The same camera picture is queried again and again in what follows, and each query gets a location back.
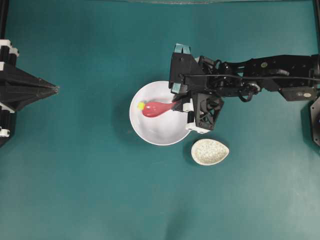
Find white bowl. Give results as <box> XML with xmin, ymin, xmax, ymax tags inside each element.
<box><xmin>129</xmin><ymin>80</ymin><xmax>190</xmax><ymax>146</ymax></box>

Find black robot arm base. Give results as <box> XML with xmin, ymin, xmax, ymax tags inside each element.
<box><xmin>300</xmin><ymin>97</ymin><xmax>320</xmax><ymax>151</ymax></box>

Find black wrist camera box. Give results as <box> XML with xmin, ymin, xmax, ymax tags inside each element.
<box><xmin>168</xmin><ymin>43</ymin><xmax>208</xmax><ymax>95</ymax></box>

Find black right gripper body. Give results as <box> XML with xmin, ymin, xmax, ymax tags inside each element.
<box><xmin>182</xmin><ymin>93</ymin><xmax>224</xmax><ymax>133</ymax></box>

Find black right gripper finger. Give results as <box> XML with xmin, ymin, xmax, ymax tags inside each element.
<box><xmin>171</xmin><ymin>97</ymin><xmax>194</xmax><ymax>113</ymax></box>
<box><xmin>172</xmin><ymin>93</ymin><xmax>192</xmax><ymax>102</ymax></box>

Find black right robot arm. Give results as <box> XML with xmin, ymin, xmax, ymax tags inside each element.
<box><xmin>168</xmin><ymin>53</ymin><xmax>320</xmax><ymax>133</ymax></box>

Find red spoon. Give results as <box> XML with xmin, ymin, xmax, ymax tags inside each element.
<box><xmin>141</xmin><ymin>101</ymin><xmax>174</xmax><ymax>118</ymax></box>

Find speckled egg-shaped dish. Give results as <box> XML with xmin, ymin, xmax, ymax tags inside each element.
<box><xmin>191</xmin><ymin>138</ymin><xmax>230</xmax><ymax>166</ymax></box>

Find yellow hexagonal prism block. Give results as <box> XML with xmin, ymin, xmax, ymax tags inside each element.
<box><xmin>137</xmin><ymin>102</ymin><xmax>145</xmax><ymax>111</ymax></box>

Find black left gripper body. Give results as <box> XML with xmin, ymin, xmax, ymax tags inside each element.
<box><xmin>0</xmin><ymin>39</ymin><xmax>19</xmax><ymax>147</ymax></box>

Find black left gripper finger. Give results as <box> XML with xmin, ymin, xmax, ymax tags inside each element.
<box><xmin>0</xmin><ymin>86</ymin><xmax>59</xmax><ymax>112</ymax></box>
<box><xmin>0</xmin><ymin>61</ymin><xmax>59</xmax><ymax>91</ymax></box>

